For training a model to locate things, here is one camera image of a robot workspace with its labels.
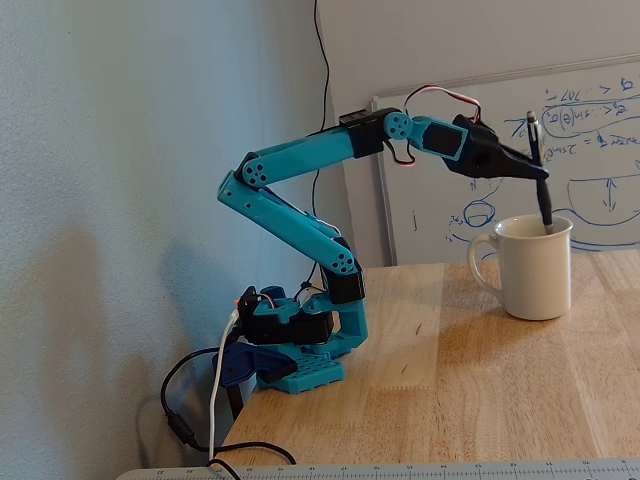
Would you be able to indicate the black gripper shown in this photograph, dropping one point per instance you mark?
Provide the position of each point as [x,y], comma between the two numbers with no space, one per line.
[487,155]

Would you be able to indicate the whiteboard with blue writing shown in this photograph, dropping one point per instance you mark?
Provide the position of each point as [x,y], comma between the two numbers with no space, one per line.
[430,200]

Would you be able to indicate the grey ruler strip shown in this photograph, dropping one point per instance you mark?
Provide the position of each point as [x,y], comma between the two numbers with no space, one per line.
[400,472]

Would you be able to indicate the cream ceramic mug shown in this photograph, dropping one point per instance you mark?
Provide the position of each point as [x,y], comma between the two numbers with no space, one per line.
[537,275]

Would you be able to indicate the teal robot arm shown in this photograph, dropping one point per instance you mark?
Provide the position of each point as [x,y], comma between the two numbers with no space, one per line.
[300,155]

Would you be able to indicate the blue and black pen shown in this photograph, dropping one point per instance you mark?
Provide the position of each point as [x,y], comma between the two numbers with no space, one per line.
[547,210]

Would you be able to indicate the blue table clamp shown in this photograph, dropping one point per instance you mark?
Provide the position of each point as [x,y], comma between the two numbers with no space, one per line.
[240,365]

